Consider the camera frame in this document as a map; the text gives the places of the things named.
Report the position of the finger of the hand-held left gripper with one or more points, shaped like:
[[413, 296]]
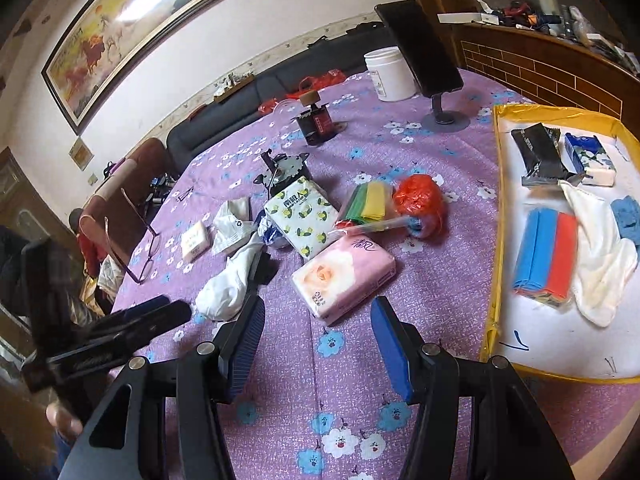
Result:
[[160, 320], [145, 306]]

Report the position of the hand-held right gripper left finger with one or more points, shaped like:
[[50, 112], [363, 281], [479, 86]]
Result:
[[245, 345]]

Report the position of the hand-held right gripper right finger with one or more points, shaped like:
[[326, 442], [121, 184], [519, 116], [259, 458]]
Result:
[[392, 345]]

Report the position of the white sock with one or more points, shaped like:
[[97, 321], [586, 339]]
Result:
[[225, 285]]

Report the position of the small white tissue pack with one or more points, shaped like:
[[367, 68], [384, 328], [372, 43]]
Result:
[[194, 241]]

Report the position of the pink tissue pack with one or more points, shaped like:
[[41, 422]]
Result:
[[345, 275]]

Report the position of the white plastic packet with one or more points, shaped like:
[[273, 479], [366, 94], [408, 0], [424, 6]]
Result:
[[230, 227]]

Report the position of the lemon print tissue pack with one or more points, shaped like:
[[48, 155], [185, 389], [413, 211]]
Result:
[[300, 215]]

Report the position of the green yellow cloth pack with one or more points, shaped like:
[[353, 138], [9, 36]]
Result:
[[367, 200]]

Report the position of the red plastic bag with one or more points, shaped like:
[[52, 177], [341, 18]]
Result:
[[417, 200]]

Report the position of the yellow-rimmed storage box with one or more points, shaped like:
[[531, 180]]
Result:
[[550, 335]]

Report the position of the blue red cloth pack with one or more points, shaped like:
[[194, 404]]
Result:
[[545, 255]]

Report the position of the white towel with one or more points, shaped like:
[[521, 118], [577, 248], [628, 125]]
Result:
[[600, 260]]

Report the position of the black packet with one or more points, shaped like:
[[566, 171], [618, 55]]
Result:
[[537, 150]]

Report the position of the blue cloth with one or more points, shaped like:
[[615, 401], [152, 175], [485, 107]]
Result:
[[627, 217]]

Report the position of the blue tissue pack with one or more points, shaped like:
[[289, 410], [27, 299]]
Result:
[[587, 157]]

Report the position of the person's left hand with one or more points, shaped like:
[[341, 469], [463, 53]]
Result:
[[62, 417]]

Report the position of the pale plastic bag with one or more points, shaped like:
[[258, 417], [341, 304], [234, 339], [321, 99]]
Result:
[[105, 280]]

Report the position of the eyeglasses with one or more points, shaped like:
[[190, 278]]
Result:
[[139, 211]]

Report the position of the pile of dark gadgets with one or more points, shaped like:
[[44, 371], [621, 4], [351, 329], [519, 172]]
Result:
[[159, 189]]

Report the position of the small dark metal piece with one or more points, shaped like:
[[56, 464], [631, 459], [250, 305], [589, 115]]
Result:
[[186, 193]]

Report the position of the pale rolled tube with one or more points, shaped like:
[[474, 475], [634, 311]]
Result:
[[117, 177]]

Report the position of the brown chair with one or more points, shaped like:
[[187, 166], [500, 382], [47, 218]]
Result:
[[145, 160]]

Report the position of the black cylindrical motor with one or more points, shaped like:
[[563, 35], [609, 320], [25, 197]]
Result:
[[285, 170]]

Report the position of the dark sofa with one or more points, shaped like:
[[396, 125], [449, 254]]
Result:
[[240, 110]]

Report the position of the grey phone stand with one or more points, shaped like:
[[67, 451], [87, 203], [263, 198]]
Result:
[[445, 122]]

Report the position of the black device with wooden knob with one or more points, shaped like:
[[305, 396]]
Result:
[[315, 125]]

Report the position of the small red bag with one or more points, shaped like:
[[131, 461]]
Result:
[[267, 106]]

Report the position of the cardboard tray with trinkets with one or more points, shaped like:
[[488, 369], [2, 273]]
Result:
[[233, 86]]

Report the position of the clear plastic cup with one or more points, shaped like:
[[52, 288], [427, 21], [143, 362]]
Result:
[[286, 106]]

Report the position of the white plastic jar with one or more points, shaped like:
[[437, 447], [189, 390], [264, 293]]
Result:
[[392, 75]]

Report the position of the large red bag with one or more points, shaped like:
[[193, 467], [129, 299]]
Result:
[[320, 82]]

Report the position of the framed horse painting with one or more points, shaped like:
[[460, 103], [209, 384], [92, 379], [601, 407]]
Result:
[[125, 30]]

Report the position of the black phone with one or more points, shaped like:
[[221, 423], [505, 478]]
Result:
[[425, 45]]

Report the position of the wooden brick-pattern counter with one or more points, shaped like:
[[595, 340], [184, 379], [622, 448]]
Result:
[[540, 75]]

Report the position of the black folded cloth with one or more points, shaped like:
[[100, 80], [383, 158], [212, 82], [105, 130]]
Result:
[[365, 29]]

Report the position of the white flat box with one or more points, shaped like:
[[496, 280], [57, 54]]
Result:
[[467, 18]]

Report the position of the clutter of tools and bottles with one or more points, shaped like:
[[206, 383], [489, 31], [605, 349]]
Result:
[[565, 20]]

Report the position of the small wall plaque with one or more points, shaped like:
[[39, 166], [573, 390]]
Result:
[[81, 153]]

